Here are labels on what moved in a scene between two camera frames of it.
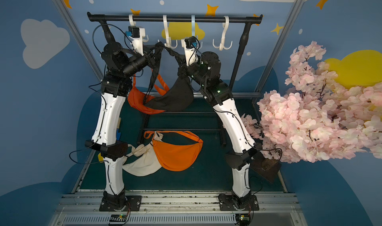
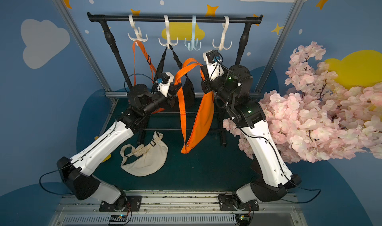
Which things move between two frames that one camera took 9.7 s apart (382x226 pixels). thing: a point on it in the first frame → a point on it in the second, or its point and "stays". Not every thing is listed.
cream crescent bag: [144, 161] stays
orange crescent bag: [176, 158] → [207, 109]
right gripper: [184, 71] → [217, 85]
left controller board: [118, 218] stays
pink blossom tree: [314, 118] stays
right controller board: [242, 219] stays
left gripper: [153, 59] → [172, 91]
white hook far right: [226, 26] stays
